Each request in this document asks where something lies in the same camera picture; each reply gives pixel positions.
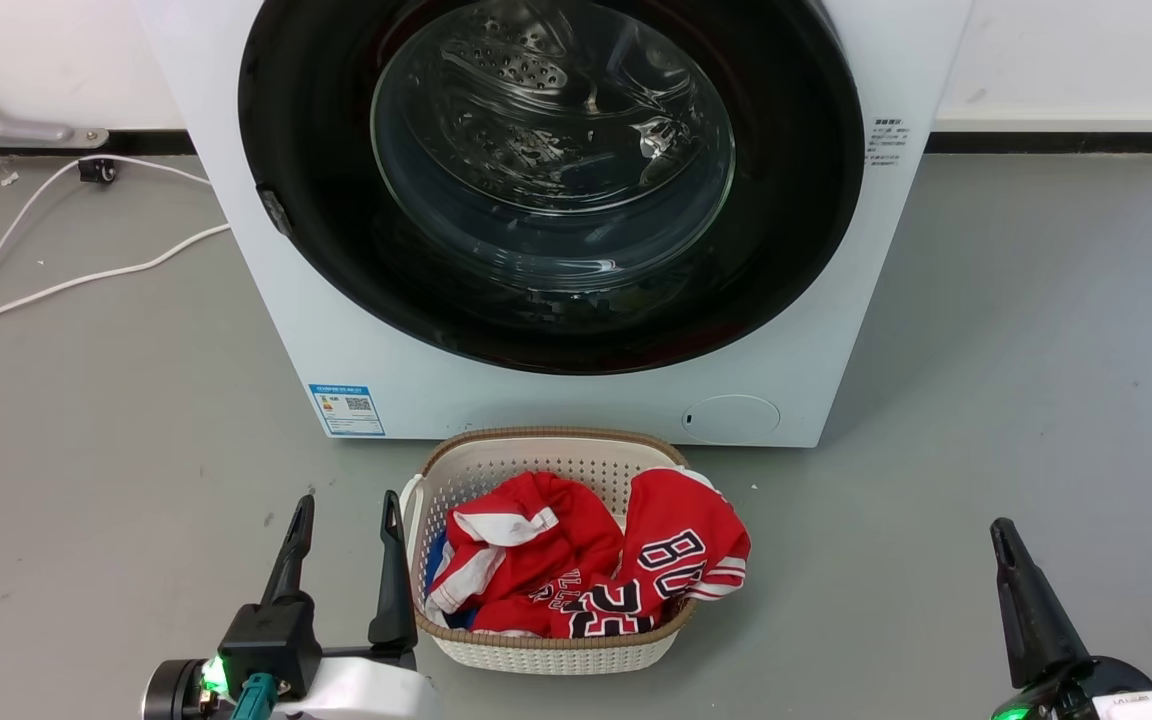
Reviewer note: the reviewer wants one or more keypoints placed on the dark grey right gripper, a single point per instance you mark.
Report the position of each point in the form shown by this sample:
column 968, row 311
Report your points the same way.
column 1066, row 695

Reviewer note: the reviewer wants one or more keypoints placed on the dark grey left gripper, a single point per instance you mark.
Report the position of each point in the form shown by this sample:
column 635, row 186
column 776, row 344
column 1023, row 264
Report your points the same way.
column 271, row 640

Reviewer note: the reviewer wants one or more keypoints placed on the black round glass washer door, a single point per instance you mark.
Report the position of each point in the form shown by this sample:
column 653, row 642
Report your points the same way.
column 336, row 260

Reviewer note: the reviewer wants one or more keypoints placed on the white washing machine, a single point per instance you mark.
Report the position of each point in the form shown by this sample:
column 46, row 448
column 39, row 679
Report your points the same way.
column 576, row 405

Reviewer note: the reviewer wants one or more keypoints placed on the metal door hinge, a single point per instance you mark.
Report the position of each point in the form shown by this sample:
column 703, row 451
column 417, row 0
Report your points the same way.
column 274, row 212

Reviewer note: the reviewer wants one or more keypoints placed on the blue garment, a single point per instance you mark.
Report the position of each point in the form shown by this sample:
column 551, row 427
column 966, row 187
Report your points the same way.
column 433, row 565

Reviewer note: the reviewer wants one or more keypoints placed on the blue energy label sticker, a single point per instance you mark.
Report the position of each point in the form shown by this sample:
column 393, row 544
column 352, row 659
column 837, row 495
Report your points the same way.
column 346, row 410

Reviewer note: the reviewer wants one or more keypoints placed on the red garment with white trim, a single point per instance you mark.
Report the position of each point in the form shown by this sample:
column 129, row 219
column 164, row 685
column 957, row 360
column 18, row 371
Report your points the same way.
column 546, row 560

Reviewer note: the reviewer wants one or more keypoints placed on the cream woven laundry basket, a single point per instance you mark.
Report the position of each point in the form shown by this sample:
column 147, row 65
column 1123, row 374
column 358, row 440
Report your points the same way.
column 536, row 655

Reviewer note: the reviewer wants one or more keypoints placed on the red jersey with black letters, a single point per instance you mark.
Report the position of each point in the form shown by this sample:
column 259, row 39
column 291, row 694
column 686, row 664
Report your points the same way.
column 676, row 510

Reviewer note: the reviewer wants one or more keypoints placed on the round white filter cover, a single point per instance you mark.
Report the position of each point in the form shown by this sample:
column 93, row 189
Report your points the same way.
column 731, row 420

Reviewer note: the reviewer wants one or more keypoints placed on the small black caster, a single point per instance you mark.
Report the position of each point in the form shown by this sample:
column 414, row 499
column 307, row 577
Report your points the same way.
column 96, row 170

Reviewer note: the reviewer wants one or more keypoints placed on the perforated steel drum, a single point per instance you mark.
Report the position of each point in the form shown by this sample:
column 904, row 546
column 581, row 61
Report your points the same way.
column 526, row 65

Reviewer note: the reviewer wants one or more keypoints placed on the small printed text label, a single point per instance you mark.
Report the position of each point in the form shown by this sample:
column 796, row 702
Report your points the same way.
column 886, row 140

